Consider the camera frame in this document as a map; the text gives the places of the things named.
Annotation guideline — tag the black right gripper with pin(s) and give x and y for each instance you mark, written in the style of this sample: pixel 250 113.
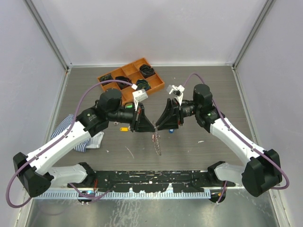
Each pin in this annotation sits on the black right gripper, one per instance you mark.
pixel 170 120

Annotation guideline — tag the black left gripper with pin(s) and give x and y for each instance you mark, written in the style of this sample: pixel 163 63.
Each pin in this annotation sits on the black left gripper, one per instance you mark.
pixel 140 123

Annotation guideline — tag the key with yellow tag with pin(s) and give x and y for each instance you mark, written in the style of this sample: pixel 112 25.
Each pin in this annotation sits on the key with yellow tag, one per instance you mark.
pixel 124 129

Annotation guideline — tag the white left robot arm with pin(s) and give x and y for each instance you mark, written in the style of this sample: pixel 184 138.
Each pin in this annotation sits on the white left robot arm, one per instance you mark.
pixel 36 171

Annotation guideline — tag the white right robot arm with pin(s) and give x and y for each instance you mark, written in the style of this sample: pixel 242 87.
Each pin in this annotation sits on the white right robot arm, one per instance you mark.
pixel 260 170

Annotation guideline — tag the blue yellow rolled tie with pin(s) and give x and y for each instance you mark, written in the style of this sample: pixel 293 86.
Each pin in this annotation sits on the blue yellow rolled tie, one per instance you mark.
pixel 143 84

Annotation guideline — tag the orange compartment tray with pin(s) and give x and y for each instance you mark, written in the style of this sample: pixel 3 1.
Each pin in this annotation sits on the orange compartment tray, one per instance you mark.
pixel 138 72

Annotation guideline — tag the dark rolled tie far left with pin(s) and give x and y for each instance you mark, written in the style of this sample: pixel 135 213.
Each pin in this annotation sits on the dark rolled tie far left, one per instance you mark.
pixel 105 77

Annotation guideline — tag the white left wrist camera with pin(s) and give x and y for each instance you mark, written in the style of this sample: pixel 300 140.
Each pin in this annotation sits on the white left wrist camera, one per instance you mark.
pixel 138 96

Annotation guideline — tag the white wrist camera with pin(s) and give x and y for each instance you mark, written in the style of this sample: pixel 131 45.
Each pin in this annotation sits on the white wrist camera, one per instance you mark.
pixel 177 91
pixel 138 96

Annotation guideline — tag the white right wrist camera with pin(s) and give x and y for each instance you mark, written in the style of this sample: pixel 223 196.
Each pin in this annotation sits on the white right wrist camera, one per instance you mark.
pixel 177 91

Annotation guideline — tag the black mounting base plate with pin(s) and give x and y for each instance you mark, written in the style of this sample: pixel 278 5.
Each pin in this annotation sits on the black mounting base plate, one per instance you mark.
pixel 152 181

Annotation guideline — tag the slotted cable duct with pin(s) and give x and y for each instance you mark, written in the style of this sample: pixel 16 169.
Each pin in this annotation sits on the slotted cable duct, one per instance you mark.
pixel 168 194

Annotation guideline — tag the left aluminium frame post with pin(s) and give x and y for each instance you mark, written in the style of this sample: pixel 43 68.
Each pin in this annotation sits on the left aluminium frame post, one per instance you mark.
pixel 44 23

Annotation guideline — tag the aluminium corner post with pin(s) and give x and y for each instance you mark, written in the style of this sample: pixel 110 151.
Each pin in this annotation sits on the aluminium corner post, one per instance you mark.
pixel 256 26

